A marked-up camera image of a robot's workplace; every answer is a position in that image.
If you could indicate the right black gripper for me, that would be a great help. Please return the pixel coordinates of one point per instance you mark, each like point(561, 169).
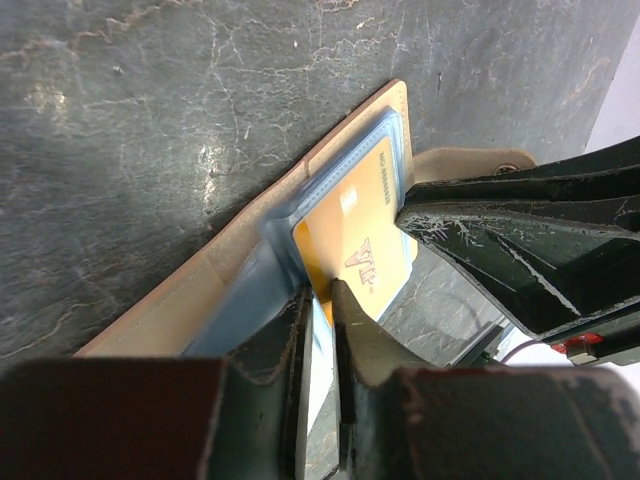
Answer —
point(565, 272)

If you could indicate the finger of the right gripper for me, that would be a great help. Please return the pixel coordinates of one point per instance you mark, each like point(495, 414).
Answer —
point(601, 185)

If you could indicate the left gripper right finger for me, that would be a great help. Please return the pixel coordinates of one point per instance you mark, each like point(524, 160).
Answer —
point(402, 418)

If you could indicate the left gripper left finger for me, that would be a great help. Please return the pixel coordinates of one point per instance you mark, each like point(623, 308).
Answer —
point(239, 416)

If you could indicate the gold VIP credit card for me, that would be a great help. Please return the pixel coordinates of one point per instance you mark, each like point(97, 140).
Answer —
point(350, 235)

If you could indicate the beige leather card holder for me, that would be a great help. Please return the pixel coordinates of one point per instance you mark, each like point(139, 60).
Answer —
point(167, 319)

